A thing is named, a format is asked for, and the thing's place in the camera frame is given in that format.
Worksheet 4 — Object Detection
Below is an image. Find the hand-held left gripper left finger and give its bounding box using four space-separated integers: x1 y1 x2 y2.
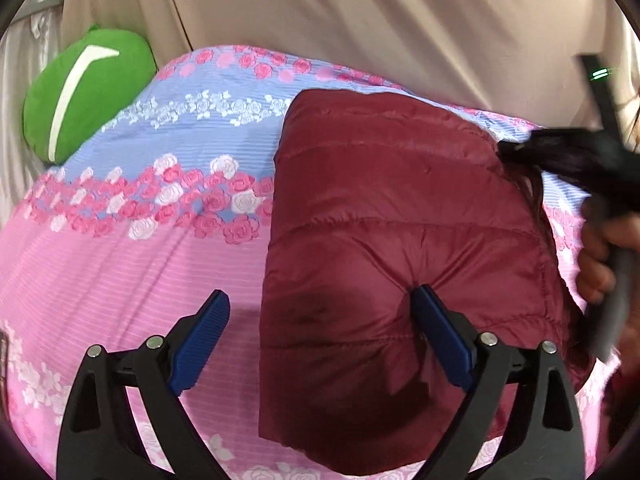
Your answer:
56 290 231 480

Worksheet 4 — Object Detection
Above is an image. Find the green pillow with white stripe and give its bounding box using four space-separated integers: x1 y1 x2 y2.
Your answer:
22 24 158 166

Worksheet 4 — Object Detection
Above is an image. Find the person's right hand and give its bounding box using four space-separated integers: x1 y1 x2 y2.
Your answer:
577 212 622 307

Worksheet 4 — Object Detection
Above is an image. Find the white satin curtain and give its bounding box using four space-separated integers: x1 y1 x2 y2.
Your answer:
0 0 71 231

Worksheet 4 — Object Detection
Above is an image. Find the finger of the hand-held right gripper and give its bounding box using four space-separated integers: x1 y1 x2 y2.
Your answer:
497 127 621 196

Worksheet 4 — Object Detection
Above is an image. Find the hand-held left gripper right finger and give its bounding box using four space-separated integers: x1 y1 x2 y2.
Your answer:
411 284 586 480

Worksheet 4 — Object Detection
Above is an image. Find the beige curtain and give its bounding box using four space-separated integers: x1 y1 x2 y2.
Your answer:
60 0 640 131

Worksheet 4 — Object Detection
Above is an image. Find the pink and blue floral blanket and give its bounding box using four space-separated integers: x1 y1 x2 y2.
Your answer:
0 45 626 480

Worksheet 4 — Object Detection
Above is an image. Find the maroon puffer jacket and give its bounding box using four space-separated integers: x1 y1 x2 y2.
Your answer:
259 89 596 463

